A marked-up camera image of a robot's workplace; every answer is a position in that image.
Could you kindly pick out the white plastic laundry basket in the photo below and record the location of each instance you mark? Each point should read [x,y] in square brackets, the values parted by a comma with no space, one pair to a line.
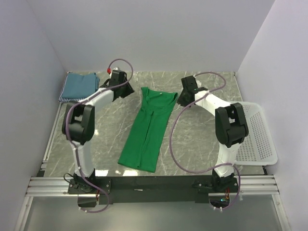
[258,148]

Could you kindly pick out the teal blue tank top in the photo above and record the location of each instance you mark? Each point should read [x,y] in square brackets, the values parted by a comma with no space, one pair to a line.
[93,80]

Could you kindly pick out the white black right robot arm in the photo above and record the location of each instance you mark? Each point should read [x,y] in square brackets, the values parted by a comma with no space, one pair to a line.
[230,129]

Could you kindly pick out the green tank top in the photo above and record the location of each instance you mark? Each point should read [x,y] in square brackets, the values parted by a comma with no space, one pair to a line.
[144,141]

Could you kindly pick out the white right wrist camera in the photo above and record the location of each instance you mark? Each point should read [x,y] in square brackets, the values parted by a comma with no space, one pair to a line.
[199,84]

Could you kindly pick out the blue white striped tank top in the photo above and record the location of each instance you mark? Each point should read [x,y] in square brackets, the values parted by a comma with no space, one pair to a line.
[72,99]

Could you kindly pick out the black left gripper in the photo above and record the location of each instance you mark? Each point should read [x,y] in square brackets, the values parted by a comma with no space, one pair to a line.
[129,90]

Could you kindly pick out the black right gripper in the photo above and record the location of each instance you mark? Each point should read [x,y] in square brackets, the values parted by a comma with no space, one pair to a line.
[181,101]

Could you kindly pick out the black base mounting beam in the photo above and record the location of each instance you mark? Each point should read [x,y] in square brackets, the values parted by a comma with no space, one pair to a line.
[137,189]

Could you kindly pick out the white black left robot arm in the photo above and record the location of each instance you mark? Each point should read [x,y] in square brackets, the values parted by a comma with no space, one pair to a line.
[79,123]

